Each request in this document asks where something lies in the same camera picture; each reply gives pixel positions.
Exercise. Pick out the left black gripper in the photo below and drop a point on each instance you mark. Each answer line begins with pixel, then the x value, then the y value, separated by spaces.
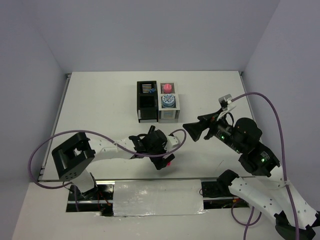
pixel 159 162

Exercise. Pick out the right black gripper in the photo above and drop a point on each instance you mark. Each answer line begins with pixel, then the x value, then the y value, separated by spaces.
pixel 194 128

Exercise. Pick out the pink cylindrical tube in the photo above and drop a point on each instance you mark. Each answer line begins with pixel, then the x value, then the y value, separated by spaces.
pixel 167 88

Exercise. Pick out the orange highlighter marker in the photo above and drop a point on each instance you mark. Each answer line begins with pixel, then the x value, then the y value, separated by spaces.
pixel 151 128

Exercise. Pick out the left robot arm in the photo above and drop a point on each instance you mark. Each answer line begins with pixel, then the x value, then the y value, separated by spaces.
pixel 72 157

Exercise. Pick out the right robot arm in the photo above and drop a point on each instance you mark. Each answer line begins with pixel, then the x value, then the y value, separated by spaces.
pixel 293 218

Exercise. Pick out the white organizer container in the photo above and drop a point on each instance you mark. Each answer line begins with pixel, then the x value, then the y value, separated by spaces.
pixel 168 115

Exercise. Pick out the black organizer container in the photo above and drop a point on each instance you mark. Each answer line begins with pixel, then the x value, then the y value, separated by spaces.
pixel 146 103

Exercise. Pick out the silver tape cover panel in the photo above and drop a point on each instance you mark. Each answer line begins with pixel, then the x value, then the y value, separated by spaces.
pixel 157 198

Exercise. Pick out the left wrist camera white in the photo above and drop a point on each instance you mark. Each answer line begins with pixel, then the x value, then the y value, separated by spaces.
pixel 172 143

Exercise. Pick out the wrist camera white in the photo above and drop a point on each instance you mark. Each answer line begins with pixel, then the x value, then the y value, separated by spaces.
pixel 172 143
pixel 226 104

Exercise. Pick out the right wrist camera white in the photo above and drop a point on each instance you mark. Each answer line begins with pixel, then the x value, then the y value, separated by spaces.
pixel 226 104

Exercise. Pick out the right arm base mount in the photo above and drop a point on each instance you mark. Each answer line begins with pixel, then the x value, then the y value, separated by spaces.
pixel 216 196

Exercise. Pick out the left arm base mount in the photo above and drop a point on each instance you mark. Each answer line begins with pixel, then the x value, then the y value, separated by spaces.
pixel 99 200

